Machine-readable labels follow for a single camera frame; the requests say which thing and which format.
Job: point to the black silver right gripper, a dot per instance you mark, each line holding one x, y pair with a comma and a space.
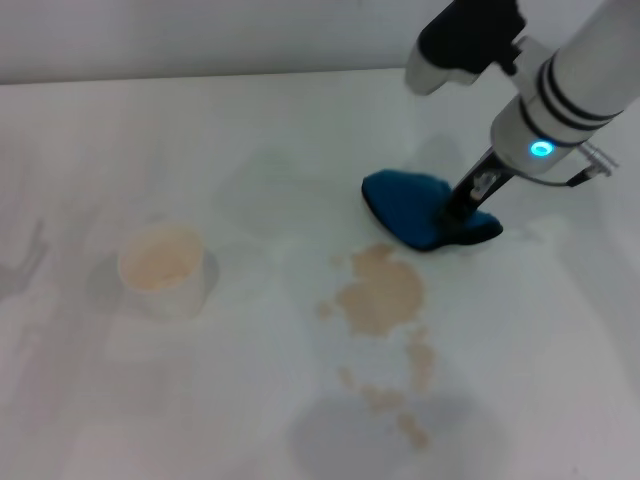
475, 187

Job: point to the blue microfibre rag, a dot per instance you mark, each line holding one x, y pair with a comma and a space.
410, 210

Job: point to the white paper cup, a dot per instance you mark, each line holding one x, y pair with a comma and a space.
162, 280

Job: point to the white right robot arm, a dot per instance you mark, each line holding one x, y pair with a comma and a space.
565, 85

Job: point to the brown water stain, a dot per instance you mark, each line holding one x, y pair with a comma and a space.
382, 295

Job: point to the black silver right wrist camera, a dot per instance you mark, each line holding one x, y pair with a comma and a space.
460, 40

